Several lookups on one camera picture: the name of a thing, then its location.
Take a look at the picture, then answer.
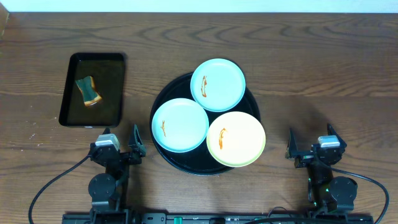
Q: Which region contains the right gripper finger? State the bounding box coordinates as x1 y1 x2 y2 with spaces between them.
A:
285 128 299 159
327 123 347 148

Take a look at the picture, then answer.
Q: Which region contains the black rectangular water basin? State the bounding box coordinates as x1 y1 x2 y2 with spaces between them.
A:
58 52 126 128

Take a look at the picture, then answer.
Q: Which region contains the round black tray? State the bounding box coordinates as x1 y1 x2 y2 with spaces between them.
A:
150 72 261 175

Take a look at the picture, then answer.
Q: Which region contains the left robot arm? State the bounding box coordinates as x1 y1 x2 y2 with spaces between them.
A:
88 125 146 213

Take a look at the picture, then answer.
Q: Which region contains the yellow plate with stain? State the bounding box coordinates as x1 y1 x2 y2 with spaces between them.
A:
206 111 266 167

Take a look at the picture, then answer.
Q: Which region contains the light blue plate with stain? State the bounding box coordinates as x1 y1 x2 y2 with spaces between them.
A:
151 98 209 153

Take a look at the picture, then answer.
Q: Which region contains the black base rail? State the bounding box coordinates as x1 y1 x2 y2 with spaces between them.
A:
62 213 373 224

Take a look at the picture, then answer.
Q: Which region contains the mint green plate with stain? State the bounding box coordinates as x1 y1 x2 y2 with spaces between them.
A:
190 58 246 112

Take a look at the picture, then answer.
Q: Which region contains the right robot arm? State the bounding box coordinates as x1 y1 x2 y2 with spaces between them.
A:
285 124 358 217

